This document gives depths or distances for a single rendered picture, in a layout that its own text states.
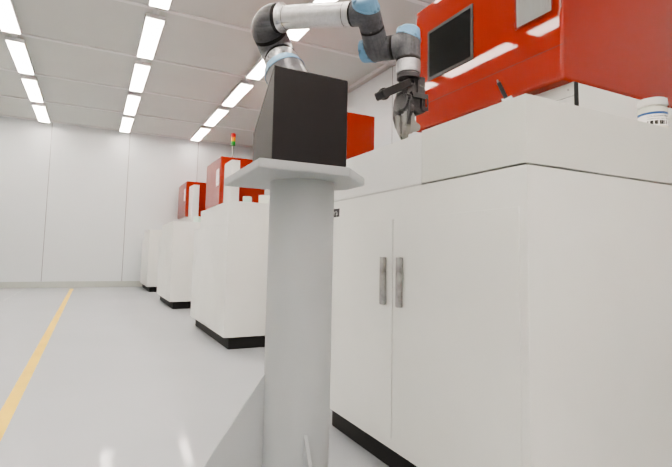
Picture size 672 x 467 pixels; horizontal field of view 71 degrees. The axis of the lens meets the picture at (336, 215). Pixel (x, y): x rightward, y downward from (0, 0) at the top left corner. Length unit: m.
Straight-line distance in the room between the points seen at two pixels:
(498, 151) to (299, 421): 0.74
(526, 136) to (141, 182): 8.52
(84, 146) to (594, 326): 8.76
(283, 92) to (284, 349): 0.59
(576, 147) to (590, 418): 0.58
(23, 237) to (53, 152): 1.47
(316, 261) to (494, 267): 0.40
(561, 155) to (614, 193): 0.19
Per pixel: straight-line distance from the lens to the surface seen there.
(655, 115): 1.54
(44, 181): 9.24
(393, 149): 1.44
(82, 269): 9.14
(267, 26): 1.69
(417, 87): 1.54
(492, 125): 1.14
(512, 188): 1.07
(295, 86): 1.16
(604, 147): 1.26
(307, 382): 1.14
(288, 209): 1.11
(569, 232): 1.13
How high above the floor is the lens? 0.62
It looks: 5 degrees up
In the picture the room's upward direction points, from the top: 1 degrees clockwise
